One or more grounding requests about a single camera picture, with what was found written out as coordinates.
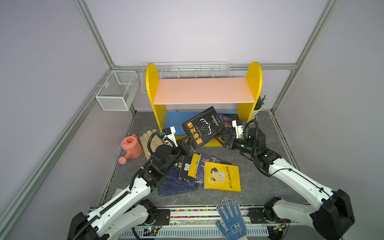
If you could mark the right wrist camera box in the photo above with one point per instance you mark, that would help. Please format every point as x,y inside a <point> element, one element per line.
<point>239,126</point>

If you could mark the yellow shelf with coloured boards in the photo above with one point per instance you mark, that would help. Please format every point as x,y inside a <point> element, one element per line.
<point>209,91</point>

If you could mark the black book yellow title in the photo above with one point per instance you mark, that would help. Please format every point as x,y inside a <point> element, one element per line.
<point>203,127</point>

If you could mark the white mesh wall basket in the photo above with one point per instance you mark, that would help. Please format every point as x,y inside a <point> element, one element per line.
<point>118,91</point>

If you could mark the purple portrait cover book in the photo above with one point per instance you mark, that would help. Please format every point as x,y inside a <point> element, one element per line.
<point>227,120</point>

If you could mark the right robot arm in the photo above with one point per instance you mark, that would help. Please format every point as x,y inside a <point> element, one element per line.
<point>329,212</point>

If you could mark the purple book orange calligraphy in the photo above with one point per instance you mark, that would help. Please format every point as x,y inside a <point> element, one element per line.
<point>201,165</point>

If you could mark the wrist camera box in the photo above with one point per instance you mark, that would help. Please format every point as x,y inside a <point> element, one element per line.
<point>239,126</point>
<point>169,132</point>

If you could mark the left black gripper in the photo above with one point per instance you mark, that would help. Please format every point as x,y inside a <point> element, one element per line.
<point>185,147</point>

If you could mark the dark blue classic book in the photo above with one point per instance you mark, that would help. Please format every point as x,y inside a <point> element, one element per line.
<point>173,180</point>

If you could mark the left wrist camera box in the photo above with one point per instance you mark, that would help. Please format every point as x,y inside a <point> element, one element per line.
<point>169,132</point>

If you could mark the blue dotted knit glove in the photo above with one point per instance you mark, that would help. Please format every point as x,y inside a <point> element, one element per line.
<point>231,225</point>

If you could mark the yellow cartoon boy book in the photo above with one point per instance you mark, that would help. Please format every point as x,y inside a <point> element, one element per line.
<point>222,177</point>

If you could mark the yellow blue-figure cartoon book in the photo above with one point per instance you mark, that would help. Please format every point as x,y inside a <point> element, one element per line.
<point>194,165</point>

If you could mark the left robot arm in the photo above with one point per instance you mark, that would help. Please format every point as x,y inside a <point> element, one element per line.
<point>130,207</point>

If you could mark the small potted green plant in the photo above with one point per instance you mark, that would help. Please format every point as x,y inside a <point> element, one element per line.
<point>259,105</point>

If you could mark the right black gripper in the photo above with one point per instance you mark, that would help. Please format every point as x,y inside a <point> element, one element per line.
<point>234,140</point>

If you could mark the front rail with cable tray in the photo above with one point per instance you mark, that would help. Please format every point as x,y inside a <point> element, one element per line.
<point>198,223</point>

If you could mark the black wolf cover book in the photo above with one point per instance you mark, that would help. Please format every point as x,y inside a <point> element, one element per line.
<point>185,168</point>

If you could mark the pink watering can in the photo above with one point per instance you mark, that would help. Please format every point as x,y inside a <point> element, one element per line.
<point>131,145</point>

